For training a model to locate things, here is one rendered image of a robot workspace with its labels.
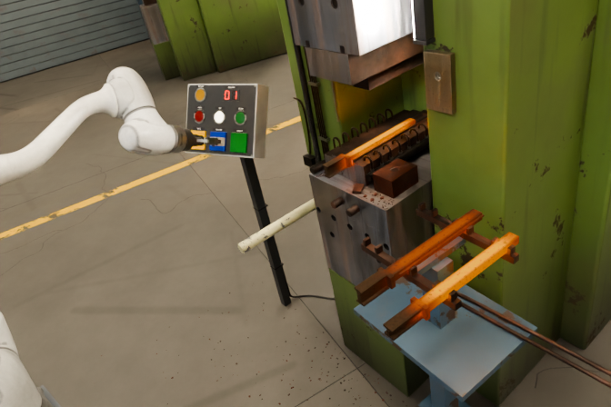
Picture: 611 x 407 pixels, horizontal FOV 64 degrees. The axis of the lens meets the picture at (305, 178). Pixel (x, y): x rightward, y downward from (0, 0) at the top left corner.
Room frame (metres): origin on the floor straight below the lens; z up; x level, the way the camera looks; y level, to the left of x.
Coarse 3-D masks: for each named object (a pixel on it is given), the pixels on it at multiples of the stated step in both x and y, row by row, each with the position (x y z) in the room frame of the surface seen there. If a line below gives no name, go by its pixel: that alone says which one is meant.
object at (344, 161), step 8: (408, 120) 1.60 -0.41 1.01; (392, 128) 1.56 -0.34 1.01; (400, 128) 1.55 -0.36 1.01; (376, 136) 1.52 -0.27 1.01; (384, 136) 1.51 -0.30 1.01; (368, 144) 1.47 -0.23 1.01; (352, 152) 1.45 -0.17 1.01; (360, 152) 1.44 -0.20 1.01; (336, 160) 1.40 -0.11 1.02; (344, 160) 1.41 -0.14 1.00; (328, 168) 1.38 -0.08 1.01; (336, 168) 1.39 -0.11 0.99; (344, 168) 1.40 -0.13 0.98; (328, 176) 1.37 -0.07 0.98
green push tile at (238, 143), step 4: (232, 136) 1.73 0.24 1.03; (236, 136) 1.72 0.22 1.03; (240, 136) 1.71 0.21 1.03; (244, 136) 1.70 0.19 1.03; (232, 140) 1.73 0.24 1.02; (236, 140) 1.72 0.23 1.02; (240, 140) 1.71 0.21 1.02; (244, 140) 1.70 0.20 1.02; (232, 144) 1.72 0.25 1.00; (236, 144) 1.71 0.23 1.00; (240, 144) 1.70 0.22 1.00; (244, 144) 1.69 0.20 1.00; (232, 148) 1.71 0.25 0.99; (236, 148) 1.70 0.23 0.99; (240, 148) 1.69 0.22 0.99; (244, 148) 1.68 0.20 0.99; (236, 152) 1.70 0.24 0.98; (240, 152) 1.69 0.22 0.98; (244, 152) 1.68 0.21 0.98
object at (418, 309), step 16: (512, 240) 0.90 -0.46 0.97; (480, 256) 0.87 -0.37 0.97; (496, 256) 0.87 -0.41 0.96; (464, 272) 0.83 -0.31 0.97; (480, 272) 0.84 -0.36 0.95; (448, 288) 0.79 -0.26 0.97; (416, 304) 0.76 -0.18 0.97; (432, 304) 0.76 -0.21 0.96; (400, 320) 0.73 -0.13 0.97; (416, 320) 0.74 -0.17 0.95
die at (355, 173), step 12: (396, 120) 1.65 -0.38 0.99; (420, 120) 1.59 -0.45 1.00; (372, 132) 1.62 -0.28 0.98; (384, 132) 1.58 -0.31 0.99; (408, 132) 1.54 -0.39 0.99; (420, 132) 1.52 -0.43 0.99; (348, 144) 1.56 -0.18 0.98; (360, 144) 1.52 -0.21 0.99; (396, 144) 1.46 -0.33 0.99; (360, 156) 1.42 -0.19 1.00; (372, 156) 1.42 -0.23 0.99; (384, 156) 1.41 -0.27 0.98; (348, 168) 1.43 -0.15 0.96; (360, 168) 1.38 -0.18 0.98; (360, 180) 1.38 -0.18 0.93
